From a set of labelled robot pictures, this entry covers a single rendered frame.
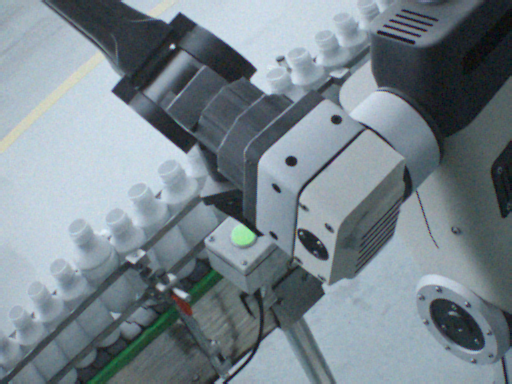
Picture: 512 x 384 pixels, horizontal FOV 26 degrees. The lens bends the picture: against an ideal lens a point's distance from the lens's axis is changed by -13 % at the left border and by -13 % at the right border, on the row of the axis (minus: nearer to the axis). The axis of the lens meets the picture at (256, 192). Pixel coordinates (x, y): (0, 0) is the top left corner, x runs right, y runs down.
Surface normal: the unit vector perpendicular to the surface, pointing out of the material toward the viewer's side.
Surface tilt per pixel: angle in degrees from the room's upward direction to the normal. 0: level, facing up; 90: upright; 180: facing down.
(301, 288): 90
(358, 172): 30
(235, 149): 61
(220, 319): 90
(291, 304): 90
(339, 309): 0
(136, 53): 51
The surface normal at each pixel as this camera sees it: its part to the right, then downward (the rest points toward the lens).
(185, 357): 0.64, 0.26
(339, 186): 0.01, -0.50
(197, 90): -0.25, -0.22
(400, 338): -0.35, -0.73
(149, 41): -0.04, -0.04
